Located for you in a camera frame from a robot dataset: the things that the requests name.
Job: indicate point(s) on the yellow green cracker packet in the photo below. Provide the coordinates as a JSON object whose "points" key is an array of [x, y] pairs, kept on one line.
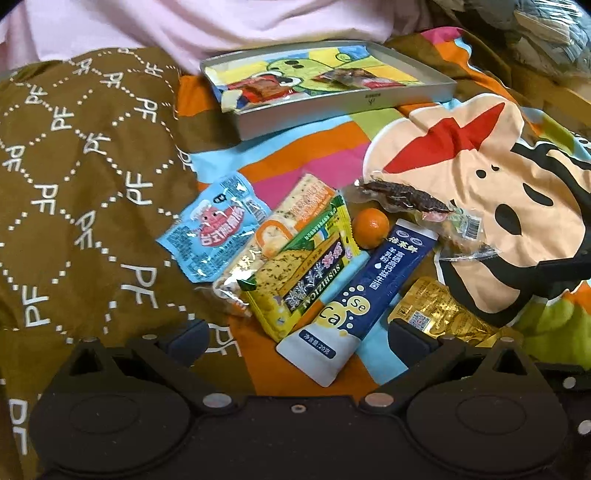
{"points": [[295, 281]]}

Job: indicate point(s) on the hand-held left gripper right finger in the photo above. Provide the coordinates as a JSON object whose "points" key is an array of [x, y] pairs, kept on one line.
{"points": [[406, 346]]}

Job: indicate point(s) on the clear dried meat packet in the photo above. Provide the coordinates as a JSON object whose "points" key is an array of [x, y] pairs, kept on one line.
{"points": [[401, 194]]}

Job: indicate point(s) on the grey tray with cartoon lining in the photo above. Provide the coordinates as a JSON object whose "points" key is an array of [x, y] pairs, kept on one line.
{"points": [[323, 115]]}

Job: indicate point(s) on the light blue sausage packet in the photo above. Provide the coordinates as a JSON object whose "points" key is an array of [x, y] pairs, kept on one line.
{"points": [[207, 226]]}

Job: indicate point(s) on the black dotted cloth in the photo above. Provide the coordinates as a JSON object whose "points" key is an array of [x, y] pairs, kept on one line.
{"points": [[577, 401]]}

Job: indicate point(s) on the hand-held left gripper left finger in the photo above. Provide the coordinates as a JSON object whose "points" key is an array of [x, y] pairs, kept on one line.
{"points": [[184, 344]]}

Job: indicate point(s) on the red snack packet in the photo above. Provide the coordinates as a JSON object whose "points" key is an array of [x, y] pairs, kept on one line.
{"points": [[263, 87], [355, 78]]}

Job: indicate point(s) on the dark blue powder stick packet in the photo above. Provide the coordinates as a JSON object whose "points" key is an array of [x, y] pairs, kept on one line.
{"points": [[360, 295]]}

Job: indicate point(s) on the brown cartoon printed blanket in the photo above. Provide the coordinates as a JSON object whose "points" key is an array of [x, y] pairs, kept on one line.
{"points": [[92, 184]]}

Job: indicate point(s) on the clear rice cracker packet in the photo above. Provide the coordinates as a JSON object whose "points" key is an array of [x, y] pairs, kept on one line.
{"points": [[295, 203]]}

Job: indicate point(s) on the pink bed sheet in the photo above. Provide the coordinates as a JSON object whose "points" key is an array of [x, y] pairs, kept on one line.
{"points": [[231, 27]]}

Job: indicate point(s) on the gold foil snack packet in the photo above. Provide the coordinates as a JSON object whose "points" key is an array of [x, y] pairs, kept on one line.
{"points": [[438, 309]]}

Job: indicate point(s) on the small orange tangerine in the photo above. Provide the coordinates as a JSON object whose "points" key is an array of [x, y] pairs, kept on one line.
{"points": [[371, 227]]}

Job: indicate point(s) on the clear plastic bag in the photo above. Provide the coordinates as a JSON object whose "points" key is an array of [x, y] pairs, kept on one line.
{"points": [[531, 27]]}

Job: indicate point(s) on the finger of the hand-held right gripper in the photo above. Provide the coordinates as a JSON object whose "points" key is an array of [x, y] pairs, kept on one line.
{"points": [[565, 264], [570, 288]]}

